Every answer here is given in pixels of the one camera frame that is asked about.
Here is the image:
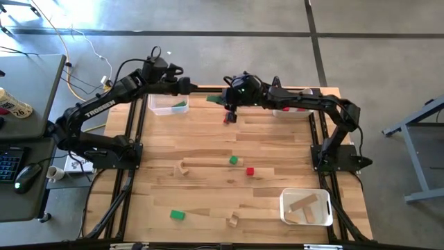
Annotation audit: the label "white mug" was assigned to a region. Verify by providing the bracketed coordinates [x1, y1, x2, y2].
[46, 165, 66, 183]

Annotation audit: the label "black cable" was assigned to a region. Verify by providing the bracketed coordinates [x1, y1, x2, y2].
[0, 46, 105, 97]

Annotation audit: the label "white printed box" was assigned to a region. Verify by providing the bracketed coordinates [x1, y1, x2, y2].
[64, 152, 94, 174]

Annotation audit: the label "long wooden block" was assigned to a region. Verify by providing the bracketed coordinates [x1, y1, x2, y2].
[289, 193, 319, 213]

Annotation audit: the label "silver metal bracket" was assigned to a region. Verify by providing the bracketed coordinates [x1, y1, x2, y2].
[110, 243, 150, 250]
[304, 244, 343, 250]

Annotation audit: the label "black stand legs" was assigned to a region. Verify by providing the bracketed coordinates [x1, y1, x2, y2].
[0, 0, 42, 38]

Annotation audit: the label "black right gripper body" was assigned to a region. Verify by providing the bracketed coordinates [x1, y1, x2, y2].
[221, 72, 266, 107]

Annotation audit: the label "black computer mouse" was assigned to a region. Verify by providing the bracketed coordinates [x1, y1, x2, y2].
[13, 162, 42, 194]

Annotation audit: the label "yellow cable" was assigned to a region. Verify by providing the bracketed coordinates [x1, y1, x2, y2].
[30, 0, 115, 104]

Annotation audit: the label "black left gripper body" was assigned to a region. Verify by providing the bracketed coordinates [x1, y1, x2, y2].
[162, 76, 193, 97]

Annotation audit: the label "grey desk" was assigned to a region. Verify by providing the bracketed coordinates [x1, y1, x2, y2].
[0, 53, 67, 140]
[0, 137, 56, 224]

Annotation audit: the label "white plastic bin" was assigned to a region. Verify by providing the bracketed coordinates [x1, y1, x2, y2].
[272, 87, 316, 119]
[279, 188, 334, 226]

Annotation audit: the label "blue-grey table frame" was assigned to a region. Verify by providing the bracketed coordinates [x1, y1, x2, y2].
[382, 97, 444, 204]

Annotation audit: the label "black aluminium table frame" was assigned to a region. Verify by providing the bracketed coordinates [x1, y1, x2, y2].
[78, 75, 375, 250]

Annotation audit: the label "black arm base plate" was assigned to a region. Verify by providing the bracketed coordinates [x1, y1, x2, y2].
[310, 144, 374, 174]
[90, 142, 144, 171]

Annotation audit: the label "clear plastic bin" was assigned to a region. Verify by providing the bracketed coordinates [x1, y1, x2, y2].
[147, 92, 190, 116]

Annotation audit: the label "black backlit keyboard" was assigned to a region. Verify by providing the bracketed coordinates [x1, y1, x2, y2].
[0, 147, 24, 183]

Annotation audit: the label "white labelled bottle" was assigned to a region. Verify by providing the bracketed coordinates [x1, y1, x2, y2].
[0, 87, 33, 119]

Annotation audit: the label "white cable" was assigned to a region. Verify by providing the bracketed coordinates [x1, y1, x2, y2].
[71, 29, 114, 84]

